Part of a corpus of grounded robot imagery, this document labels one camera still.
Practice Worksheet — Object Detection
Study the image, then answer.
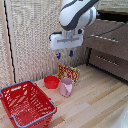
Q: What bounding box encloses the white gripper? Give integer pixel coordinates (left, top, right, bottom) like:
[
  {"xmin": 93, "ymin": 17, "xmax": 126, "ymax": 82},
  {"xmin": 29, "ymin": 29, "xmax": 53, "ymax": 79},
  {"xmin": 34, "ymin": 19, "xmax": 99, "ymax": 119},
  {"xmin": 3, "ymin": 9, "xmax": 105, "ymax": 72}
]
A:
[{"xmin": 49, "ymin": 27, "xmax": 85, "ymax": 61}]

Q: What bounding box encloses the pink plastic cup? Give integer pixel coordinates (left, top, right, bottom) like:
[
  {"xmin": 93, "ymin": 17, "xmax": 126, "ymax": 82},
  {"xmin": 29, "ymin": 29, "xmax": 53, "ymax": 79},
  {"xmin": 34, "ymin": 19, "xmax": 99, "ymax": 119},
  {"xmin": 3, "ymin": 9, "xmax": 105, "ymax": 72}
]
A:
[{"xmin": 58, "ymin": 77, "xmax": 75, "ymax": 99}]

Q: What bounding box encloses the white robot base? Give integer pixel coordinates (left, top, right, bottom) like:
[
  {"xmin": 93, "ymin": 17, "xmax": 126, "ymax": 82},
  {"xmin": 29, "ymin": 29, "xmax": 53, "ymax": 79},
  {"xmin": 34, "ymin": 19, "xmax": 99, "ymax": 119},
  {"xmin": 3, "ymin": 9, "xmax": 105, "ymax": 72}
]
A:
[{"xmin": 113, "ymin": 110, "xmax": 128, "ymax": 128}]

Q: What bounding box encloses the colourful patterned box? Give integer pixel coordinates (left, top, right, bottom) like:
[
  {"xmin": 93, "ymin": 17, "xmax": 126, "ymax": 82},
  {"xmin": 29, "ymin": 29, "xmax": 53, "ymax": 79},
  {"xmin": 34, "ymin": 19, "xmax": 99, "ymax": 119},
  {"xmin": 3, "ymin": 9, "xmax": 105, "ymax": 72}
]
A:
[{"xmin": 56, "ymin": 63, "xmax": 82, "ymax": 87}]

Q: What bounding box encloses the red plastic bowl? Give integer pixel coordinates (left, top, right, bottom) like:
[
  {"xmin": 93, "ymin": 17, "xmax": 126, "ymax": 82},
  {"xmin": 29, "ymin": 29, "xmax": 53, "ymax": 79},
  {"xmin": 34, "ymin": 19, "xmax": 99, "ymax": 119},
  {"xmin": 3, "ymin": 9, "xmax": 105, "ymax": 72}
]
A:
[{"xmin": 43, "ymin": 75, "xmax": 61, "ymax": 90}]

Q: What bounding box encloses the wicker folding screen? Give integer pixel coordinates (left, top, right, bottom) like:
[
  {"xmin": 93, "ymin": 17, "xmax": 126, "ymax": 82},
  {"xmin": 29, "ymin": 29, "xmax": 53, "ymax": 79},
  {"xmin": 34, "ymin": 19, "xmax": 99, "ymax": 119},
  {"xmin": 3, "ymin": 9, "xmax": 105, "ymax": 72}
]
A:
[{"xmin": 0, "ymin": 0, "xmax": 101, "ymax": 90}]

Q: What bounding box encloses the brown drawer cabinet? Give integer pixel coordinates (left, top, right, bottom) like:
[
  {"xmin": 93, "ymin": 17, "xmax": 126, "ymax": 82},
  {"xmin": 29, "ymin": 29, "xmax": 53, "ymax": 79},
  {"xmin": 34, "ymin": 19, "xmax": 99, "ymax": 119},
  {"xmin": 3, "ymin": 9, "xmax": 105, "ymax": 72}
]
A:
[{"xmin": 82, "ymin": 9, "xmax": 128, "ymax": 82}]

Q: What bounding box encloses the red shopping basket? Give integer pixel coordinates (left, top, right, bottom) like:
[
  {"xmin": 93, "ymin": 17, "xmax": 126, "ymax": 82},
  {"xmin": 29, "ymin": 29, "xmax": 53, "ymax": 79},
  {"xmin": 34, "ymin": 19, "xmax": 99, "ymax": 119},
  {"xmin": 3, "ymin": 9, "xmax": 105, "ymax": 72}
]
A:
[{"xmin": 0, "ymin": 79, "xmax": 58, "ymax": 128}]

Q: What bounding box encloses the long silver drawer handle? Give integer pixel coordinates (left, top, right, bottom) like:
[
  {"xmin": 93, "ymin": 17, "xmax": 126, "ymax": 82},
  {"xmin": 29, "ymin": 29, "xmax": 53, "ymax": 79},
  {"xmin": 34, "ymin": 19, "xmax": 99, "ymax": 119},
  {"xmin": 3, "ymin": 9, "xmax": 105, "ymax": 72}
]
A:
[
  {"xmin": 95, "ymin": 54, "xmax": 121, "ymax": 67},
  {"xmin": 88, "ymin": 33, "xmax": 120, "ymax": 44}
]

